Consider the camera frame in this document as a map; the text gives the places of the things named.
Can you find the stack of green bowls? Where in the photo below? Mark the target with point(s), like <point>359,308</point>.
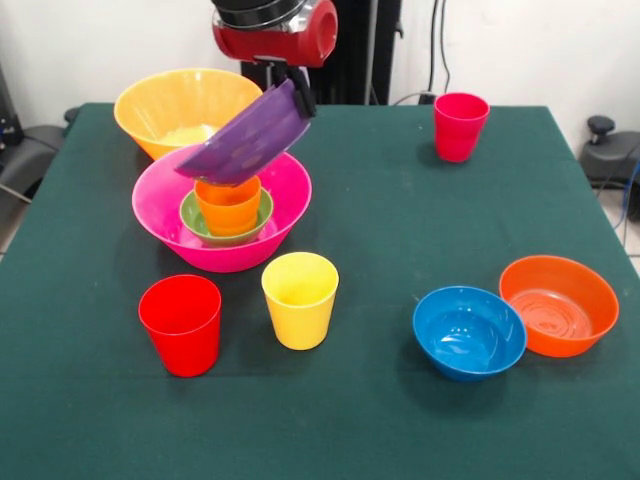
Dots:
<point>190,215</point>

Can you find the black machine base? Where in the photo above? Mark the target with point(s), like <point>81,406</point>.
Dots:
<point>610,160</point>
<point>30,150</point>

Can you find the large orange bowl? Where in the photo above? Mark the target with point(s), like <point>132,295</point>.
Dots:
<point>150,115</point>

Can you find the dark green table cloth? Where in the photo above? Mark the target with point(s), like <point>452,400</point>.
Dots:
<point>320,425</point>

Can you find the purple bowl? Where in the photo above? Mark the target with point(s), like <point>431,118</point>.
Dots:
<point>250,140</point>

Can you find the large pink bowl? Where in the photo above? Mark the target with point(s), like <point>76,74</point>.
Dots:
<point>155,210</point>

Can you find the orange-red bowl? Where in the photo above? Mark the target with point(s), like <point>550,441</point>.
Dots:
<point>560,345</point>

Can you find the yellow cup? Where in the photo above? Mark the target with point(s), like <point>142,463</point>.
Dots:
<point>300,325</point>

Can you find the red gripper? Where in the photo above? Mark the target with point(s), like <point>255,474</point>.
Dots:
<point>280,45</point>

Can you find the red cup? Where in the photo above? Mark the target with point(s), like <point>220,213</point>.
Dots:
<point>185,350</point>

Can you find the orange cup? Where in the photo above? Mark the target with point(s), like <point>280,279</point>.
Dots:
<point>227,205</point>
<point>230,230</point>

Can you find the blue bowl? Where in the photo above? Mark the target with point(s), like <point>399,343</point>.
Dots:
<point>470,367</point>

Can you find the crimson cup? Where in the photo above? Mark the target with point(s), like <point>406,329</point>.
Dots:
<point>457,140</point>

